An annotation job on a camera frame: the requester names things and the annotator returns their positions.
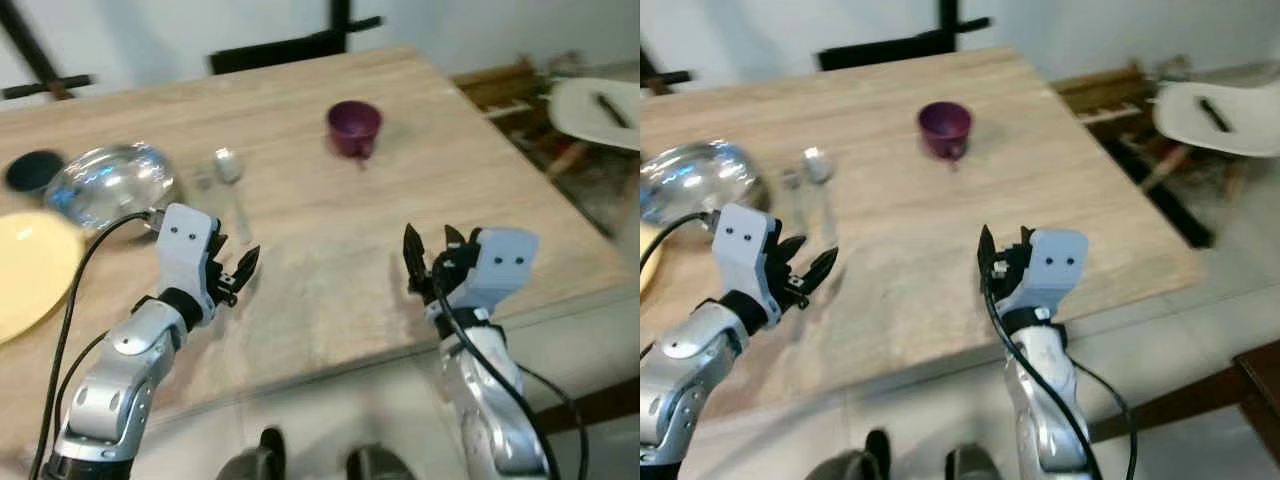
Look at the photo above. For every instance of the yellow plate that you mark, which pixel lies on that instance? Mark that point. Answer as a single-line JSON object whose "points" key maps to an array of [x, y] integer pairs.
{"points": [[30, 275]]}

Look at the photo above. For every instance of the metal fork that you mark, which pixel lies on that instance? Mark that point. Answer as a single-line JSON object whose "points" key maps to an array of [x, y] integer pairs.
{"points": [[205, 185], [792, 183]]}

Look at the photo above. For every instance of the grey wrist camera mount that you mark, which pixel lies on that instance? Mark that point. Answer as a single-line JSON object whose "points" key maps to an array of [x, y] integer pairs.
{"points": [[183, 245], [500, 265], [1055, 265], [740, 250]]}

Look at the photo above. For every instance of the brown wooden rack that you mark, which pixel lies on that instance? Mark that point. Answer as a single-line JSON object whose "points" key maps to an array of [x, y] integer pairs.
{"points": [[1105, 95], [505, 88]]}

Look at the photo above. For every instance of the dark right robot foot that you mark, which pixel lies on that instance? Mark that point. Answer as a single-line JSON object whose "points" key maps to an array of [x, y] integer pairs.
{"points": [[378, 467], [972, 466]]}

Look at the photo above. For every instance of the purple cup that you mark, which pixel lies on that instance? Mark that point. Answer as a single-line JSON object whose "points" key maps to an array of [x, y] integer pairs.
{"points": [[354, 128], [945, 128]]}

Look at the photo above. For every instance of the small dark bowl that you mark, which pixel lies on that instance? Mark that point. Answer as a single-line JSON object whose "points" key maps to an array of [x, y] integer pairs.
{"points": [[35, 172]]}

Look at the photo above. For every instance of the black metal stand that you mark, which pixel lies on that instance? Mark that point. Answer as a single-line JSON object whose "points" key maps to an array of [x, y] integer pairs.
{"points": [[40, 65], [660, 78]]}

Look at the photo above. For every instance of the white shell chair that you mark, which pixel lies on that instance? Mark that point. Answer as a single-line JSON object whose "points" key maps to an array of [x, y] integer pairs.
{"points": [[580, 110], [1255, 125]]}

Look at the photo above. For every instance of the dark left robot foot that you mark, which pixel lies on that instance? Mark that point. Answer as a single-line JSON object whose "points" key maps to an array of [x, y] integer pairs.
{"points": [[255, 462], [850, 465]]}

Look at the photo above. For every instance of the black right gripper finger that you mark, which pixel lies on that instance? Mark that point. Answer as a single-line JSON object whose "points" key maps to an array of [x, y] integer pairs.
{"points": [[1025, 238], [987, 258], [455, 238], [413, 260]]}

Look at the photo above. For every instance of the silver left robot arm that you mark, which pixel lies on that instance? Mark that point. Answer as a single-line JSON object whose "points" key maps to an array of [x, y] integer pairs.
{"points": [[680, 385], [120, 380]]}

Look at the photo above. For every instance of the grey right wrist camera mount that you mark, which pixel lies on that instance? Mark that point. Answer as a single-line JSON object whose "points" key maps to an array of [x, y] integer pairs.
{"points": [[1055, 265], [500, 265]]}

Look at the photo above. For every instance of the dark robot foot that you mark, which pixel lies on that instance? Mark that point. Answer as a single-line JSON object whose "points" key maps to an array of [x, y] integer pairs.
{"points": [[378, 467], [972, 466], [850, 465], [255, 462]]}

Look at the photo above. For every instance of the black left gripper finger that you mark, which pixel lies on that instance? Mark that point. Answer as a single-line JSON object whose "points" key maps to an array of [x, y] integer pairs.
{"points": [[820, 270], [791, 248], [216, 246], [245, 268]]}

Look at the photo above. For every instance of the shiny steel bowl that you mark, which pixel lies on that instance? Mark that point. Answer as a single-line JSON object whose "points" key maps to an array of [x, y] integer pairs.
{"points": [[695, 180], [110, 185]]}

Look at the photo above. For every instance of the metal spoon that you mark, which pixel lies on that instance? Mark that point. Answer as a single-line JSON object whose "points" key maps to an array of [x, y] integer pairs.
{"points": [[820, 165], [230, 168]]}

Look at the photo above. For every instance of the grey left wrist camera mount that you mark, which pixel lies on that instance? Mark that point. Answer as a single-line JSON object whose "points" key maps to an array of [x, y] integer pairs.
{"points": [[740, 250], [183, 245]]}

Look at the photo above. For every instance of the dark wooden furniture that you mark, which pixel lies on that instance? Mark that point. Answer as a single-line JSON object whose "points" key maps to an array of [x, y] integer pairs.
{"points": [[1255, 390], [600, 405]]}

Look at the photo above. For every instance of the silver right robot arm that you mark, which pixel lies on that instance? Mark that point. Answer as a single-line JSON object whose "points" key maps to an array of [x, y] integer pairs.
{"points": [[495, 400], [1045, 400]]}

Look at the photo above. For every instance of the black item on chair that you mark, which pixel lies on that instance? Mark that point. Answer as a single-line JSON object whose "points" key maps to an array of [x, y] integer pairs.
{"points": [[612, 110], [1215, 115]]}

